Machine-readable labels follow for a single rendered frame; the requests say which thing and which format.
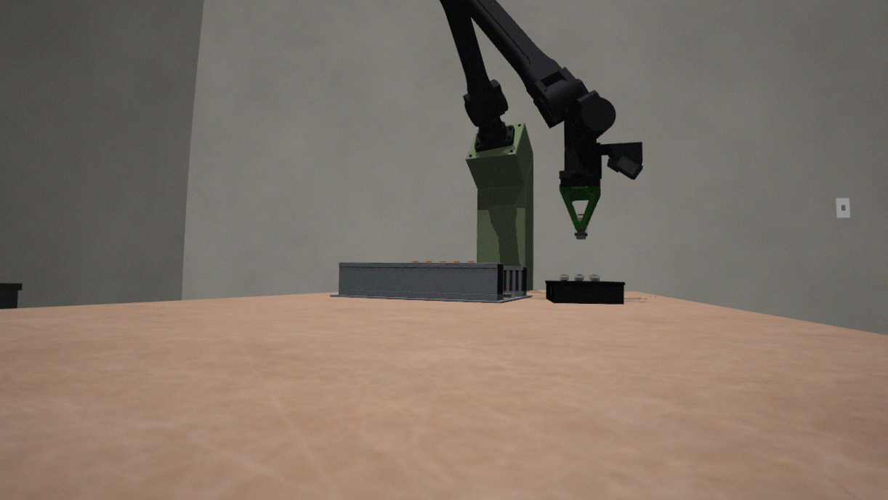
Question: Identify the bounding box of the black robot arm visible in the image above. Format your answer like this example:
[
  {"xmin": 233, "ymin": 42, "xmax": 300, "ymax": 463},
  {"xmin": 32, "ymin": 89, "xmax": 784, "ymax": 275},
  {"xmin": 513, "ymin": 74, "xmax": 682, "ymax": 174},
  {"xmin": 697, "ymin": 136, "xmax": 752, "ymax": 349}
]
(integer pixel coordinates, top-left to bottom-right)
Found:
[{"xmin": 440, "ymin": 0, "xmax": 643, "ymax": 180}]

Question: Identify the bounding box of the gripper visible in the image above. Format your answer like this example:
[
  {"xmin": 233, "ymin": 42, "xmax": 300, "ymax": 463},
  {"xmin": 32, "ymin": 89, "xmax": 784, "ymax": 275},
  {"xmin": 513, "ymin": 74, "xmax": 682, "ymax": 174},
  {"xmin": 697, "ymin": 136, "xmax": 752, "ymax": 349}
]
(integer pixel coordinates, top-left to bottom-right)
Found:
[{"xmin": 560, "ymin": 142, "xmax": 601, "ymax": 230}]

